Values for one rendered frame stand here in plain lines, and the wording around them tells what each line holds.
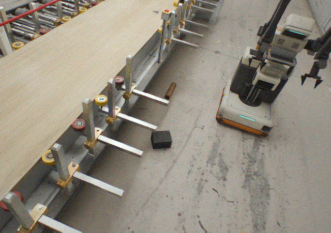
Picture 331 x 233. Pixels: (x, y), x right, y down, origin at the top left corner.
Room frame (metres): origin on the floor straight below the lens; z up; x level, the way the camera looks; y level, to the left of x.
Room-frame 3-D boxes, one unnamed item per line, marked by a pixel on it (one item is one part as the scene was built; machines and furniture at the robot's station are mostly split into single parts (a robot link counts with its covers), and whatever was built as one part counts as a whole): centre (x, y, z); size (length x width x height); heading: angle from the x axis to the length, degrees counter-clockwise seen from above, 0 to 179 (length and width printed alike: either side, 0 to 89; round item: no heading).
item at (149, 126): (1.07, 0.24, 0.80); 0.43 x 0.03 x 0.04; 79
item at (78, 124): (0.86, 0.48, 0.85); 0.08 x 0.08 x 0.11
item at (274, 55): (1.98, -0.96, 0.99); 0.28 x 0.16 x 0.22; 78
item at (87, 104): (0.80, 0.39, 0.94); 0.04 x 0.04 x 0.48; 79
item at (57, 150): (0.56, 0.44, 0.86); 0.04 x 0.04 x 0.48; 79
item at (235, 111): (2.26, -1.01, 0.16); 0.67 x 0.64 x 0.25; 168
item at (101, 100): (1.11, 0.43, 0.85); 0.08 x 0.08 x 0.11
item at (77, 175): (0.58, 0.33, 0.80); 0.43 x 0.03 x 0.04; 79
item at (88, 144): (0.83, 0.38, 0.83); 0.14 x 0.06 x 0.05; 169
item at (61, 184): (0.58, 0.43, 0.80); 0.14 x 0.06 x 0.05; 169
